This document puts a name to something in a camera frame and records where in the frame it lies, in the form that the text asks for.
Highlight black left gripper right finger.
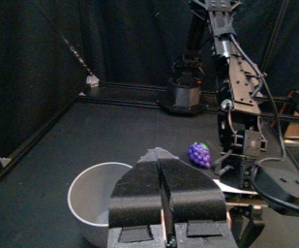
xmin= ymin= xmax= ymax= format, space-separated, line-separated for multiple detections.
xmin=155 ymin=147 xmax=239 ymax=248

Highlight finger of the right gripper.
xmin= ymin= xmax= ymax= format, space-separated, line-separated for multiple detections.
xmin=211 ymin=149 xmax=235 ymax=168
xmin=217 ymin=164 xmax=235 ymax=177

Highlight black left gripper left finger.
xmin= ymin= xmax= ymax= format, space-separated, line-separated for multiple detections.
xmin=107 ymin=147 xmax=175 ymax=248

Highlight purple toy grapes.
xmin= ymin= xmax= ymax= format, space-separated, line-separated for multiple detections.
xmin=187 ymin=141 xmax=212 ymax=170

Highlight white round cup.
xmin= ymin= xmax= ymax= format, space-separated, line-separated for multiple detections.
xmin=65 ymin=161 xmax=135 ymax=248

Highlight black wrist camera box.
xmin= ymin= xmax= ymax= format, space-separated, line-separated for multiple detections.
xmin=249 ymin=164 xmax=299 ymax=218

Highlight black frame rail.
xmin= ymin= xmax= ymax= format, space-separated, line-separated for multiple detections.
xmin=76 ymin=80 xmax=299 ymax=124
xmin=0 ymin=95 xmax=80 ymax=198

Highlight white corner bracket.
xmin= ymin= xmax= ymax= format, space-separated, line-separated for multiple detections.
xmin=84 ymin=74 xmax=101 ymax=88

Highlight black upright frame post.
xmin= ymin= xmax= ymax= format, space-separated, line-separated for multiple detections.
xmin=259 ymin=0 xmax=291 ymax=74

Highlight thin diagonal frame rod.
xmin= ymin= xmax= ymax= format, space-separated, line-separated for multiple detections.
xmin=33 ymin=3 xmax=95 ymax=78

